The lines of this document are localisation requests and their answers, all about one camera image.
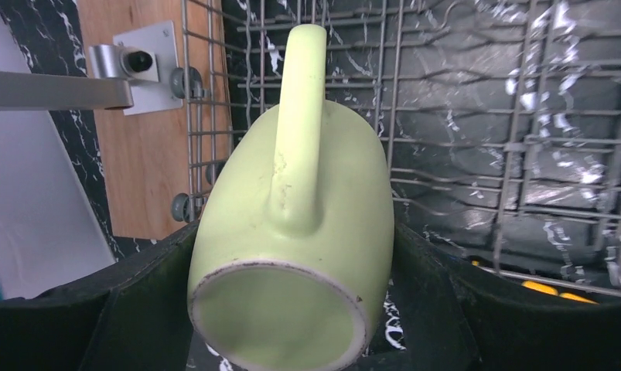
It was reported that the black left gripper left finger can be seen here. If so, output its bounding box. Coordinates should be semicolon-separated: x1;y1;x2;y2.
0;223;198;370

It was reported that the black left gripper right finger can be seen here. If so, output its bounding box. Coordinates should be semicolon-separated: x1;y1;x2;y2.
361;223;621;370

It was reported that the yellow black screwdriver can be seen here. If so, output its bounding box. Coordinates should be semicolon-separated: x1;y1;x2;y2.
469;260;598;305

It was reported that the light green ceramic mug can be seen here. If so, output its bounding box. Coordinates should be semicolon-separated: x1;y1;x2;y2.
187;24;394;370

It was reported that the grey wire dish rack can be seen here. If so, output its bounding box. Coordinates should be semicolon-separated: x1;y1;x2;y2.
172;1;621;300

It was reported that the wooden board with bracket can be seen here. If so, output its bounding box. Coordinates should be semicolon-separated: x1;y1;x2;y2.
77;1;232;240

